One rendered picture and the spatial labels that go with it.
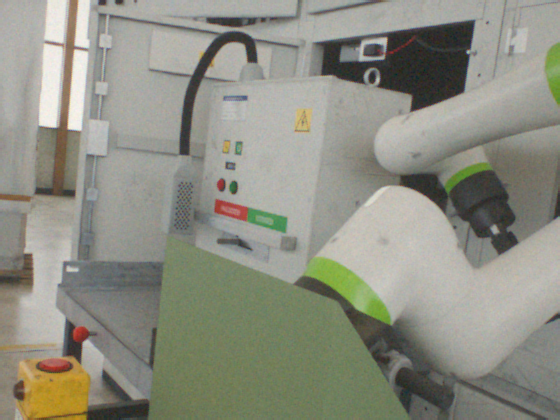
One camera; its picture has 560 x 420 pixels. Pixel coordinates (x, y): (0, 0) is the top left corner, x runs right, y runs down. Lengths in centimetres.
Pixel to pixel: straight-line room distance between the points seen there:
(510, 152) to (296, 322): 81
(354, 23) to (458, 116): 80
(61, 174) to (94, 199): 1076
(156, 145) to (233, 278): 115
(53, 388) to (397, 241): 49
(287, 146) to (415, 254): 61
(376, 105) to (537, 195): 36
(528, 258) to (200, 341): 44
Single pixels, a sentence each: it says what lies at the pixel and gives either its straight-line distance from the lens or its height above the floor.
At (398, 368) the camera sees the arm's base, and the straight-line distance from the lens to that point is 71.
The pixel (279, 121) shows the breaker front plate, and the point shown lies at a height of 130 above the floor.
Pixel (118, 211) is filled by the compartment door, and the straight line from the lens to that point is 187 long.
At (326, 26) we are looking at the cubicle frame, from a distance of 187.
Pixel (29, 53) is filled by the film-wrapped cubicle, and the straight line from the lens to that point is 519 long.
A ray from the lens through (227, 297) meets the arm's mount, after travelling 73.
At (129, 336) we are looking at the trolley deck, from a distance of 125.
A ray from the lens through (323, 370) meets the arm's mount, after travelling 60.
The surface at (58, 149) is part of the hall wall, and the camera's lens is 1255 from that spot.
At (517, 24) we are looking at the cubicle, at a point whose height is 154.
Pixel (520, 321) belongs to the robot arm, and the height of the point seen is 105.
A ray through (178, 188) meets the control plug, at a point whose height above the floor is 112.
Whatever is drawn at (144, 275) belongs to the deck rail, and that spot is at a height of 88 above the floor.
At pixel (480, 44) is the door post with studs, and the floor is 152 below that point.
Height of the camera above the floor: 122
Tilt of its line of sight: 7 degrees down
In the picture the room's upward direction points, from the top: 7 degrees clockwise
